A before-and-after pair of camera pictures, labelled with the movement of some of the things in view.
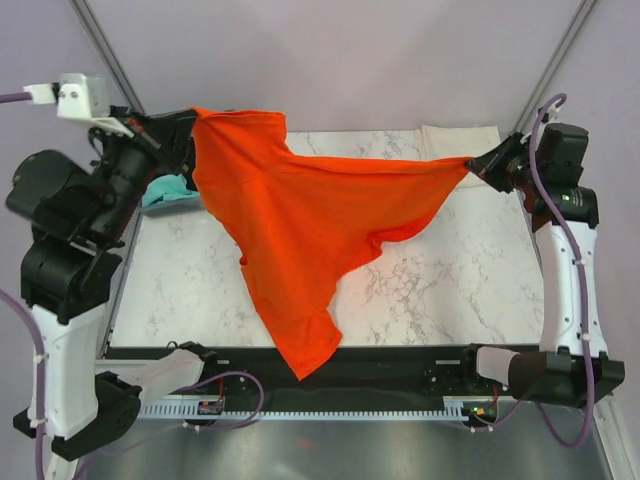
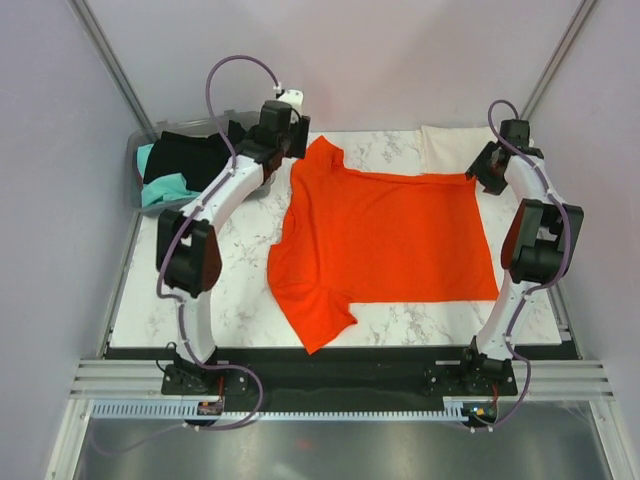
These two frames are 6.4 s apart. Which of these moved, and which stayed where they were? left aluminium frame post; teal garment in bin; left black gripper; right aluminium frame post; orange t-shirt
Moved: orange t-shirt; left black gripper
Stayed: left aluminium frame post; right aluminium frame post; teal garment in bin
